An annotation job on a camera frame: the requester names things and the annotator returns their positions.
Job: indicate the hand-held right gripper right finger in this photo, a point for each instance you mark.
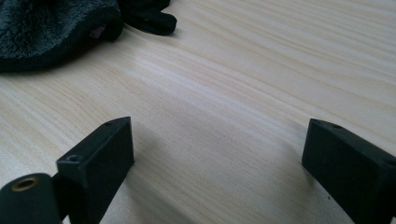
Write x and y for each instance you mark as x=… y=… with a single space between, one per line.
x=351 y=168

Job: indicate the dark fuzzy cloth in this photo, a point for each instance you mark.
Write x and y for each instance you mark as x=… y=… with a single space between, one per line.
x=46 y=28

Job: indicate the black knitted cloth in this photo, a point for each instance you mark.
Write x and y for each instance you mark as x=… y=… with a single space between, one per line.
x=149 y=18

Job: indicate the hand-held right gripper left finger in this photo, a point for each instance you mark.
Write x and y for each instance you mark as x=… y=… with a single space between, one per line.
x=96 y=168

